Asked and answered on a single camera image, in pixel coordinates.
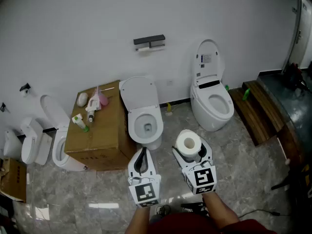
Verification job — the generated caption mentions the white toilet with raised lid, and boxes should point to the white toilet with raised lid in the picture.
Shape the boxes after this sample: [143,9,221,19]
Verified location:
[118,76,164,151]

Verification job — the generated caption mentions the person's red clothing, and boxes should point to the person's red clothing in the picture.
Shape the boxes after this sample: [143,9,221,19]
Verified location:
[145,212,278,234]

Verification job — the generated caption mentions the white smart toilet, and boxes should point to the white smart toilet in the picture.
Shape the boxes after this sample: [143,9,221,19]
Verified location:
[190,39,235,132]

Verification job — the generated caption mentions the white oval object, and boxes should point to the white oval object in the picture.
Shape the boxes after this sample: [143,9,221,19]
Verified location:
[77,92,89,108]

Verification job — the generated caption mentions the person's black shoe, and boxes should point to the person's black shoe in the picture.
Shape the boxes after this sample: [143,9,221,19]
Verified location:
[180,202,209,216]

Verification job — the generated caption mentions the new white toilet paper roll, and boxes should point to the new white toilet paper roll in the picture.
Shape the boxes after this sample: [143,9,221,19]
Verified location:
[175,129,203,156]

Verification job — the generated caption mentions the dark raised platform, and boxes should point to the dark raised platform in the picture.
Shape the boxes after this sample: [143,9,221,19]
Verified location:
[256,68,312,170]

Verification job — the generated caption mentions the large cardboard box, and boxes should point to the large cardboard box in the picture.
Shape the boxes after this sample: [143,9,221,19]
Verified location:
[63,79,137,172]

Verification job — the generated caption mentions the small white toilet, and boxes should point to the small white toilet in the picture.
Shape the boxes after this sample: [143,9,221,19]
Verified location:
[2,129,23,160]

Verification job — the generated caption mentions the black toilet paper holder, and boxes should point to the black toilet paper holder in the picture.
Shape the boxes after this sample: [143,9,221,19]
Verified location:
[133,34,167,52]

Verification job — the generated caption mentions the white toilet with closed lid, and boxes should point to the white toilet with closed lid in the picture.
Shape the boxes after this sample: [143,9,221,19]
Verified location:
[20,117,53,166]

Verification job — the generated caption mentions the white and pink spray bottle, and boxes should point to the white and pink spray bottle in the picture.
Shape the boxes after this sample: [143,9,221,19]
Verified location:
[85,91,102,123]

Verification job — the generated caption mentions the red and black equipment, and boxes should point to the red and black equipment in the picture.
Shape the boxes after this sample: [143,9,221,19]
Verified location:
[283,61,311,93]

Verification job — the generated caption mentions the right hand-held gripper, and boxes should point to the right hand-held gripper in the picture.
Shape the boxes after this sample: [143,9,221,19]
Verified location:
[171,137,217,195]

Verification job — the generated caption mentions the person's left forearm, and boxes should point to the person's left forearm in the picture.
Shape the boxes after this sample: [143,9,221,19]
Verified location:
[125,205,151,234]

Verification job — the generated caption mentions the person's right forearm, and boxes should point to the person's right forearm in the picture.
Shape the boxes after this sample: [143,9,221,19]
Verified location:
[201,191,240,230]

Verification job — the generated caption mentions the black wall holder with roll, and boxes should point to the black wall holder with roll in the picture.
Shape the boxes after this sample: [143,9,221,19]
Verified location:
[19,82,32,98]

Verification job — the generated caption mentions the small cardboard box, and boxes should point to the small cardboard box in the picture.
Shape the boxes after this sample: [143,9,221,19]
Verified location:
[0,156,27,203]

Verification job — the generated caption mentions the person's grey shoe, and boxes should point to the person's grey shoe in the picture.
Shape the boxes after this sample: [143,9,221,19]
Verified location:
[149,204,172,224]

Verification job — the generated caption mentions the wooden steps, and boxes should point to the wooden steps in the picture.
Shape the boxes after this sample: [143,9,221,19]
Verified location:
[228,79,285,147]

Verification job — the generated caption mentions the black floor cable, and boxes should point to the black floor cable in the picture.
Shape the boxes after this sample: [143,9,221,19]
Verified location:
[237,209,291,219]

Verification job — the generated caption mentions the white door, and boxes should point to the white door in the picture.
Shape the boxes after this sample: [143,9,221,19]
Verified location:
[282,0,312,71]

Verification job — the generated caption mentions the black tripod stand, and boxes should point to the black tripod stand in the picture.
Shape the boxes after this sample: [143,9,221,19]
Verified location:
[270,155,312,204]

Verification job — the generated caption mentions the white bottle with green cap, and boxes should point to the white bottle with green cap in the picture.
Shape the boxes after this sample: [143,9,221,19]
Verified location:
[71,114,90,133]

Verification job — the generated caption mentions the white toilet with black stripe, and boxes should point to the white toilet with black stripe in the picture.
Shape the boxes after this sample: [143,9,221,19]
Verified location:
[39,94,86,172]

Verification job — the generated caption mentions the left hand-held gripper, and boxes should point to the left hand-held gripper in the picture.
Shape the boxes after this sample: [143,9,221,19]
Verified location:
[127,147,162,208]

